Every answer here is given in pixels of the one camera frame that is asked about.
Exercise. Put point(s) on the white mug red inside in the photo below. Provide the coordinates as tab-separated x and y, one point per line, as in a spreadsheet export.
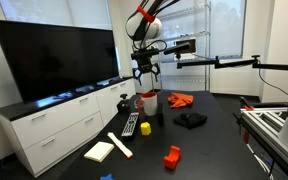
150	105

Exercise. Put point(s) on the orange towel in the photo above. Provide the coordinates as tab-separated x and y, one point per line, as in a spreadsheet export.
180	100

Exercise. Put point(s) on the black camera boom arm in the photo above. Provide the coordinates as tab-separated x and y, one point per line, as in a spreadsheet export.
230	63

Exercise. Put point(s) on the orange arch block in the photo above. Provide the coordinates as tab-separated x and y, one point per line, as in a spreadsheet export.
172	158

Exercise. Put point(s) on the white drawer cabinet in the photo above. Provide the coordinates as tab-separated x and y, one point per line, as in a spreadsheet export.
57	130

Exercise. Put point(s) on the black knob clamp mount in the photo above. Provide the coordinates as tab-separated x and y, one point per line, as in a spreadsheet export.
123	105

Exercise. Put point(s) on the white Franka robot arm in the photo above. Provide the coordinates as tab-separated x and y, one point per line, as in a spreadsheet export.
155	28

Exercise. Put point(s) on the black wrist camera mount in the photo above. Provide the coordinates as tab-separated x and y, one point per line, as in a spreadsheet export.
144	53

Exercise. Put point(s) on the black folded cloth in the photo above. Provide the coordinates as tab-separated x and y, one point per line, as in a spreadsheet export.
190	120

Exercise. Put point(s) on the white marker stick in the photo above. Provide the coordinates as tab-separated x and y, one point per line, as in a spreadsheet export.
120	145

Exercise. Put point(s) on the black remote control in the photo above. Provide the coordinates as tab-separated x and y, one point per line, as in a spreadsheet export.
130	125

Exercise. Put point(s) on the red toggle clamp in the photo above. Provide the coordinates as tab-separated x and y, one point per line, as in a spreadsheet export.
248	108

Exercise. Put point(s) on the black television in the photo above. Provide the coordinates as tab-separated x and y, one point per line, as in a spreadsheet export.
57	56

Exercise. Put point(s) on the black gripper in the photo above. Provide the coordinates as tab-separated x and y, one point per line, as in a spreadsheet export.
146	65

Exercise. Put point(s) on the black stereo camera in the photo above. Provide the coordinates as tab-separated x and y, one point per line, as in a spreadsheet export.
177	49

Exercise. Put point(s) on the pale yellow sticky pad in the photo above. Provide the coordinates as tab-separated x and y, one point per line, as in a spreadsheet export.
99	151

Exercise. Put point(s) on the yellow block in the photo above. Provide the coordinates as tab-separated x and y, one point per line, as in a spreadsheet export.
146	129

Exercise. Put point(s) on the red frame bracket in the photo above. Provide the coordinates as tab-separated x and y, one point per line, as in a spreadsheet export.
246	137

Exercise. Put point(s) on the blue block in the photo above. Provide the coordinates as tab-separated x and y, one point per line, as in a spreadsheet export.
106	177

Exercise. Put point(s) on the aluminium frame rail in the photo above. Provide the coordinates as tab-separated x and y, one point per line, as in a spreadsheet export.
267	126

